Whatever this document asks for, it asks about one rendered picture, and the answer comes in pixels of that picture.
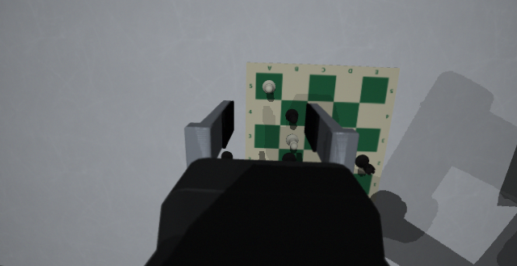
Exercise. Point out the green and cream chessboard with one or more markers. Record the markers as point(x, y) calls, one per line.
point(356, 97)

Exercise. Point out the white chess pawn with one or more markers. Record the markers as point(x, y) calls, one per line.
point(268, 86)
point(292, 141)

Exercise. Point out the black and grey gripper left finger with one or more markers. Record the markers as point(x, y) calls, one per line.
point(207, 138)

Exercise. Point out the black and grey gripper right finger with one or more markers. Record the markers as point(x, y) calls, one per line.
point(333, 143)

